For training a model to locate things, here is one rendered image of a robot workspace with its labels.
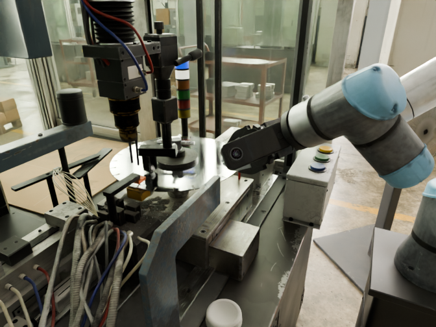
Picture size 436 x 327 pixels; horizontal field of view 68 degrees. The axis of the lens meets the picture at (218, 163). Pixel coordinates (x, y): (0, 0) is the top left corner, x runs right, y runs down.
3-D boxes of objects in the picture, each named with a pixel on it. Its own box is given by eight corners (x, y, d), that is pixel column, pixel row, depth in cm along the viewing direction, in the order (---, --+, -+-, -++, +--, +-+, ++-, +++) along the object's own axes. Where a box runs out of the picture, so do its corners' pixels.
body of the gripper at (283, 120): (278, 159, 66) (326, 141, 56) (249, 172, 60) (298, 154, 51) (264, 125, 66) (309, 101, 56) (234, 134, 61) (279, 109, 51)
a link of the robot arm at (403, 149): (411, 140, 55) (375, 95, 52) (451, 169, 45) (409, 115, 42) (371, 169, 58) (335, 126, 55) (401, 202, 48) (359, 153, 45)
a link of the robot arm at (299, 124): (318, 145, 47) (297, 95, 48) (295, 154, 51) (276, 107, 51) (344, 134, 52) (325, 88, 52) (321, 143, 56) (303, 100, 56)
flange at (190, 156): (202, 165, 79) (201, 156, 78) (156, 170, 76) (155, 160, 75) (194, 148, 89) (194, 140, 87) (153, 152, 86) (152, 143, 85)
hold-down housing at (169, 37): (166, 117, 74) (159, 21, 65) (182, 121, 71) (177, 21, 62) (149, 123, 70) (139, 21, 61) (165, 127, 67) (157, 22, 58)
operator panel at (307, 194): (302, 179, 115) (307, 140, 109) (334, 185, 111) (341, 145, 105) (281, 220, 93) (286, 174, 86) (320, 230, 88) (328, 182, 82)
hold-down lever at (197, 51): (179, 60, 71) (178, 47, 70) (204, 61, 69) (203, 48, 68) (158, 65, 65) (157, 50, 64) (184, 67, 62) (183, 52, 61)
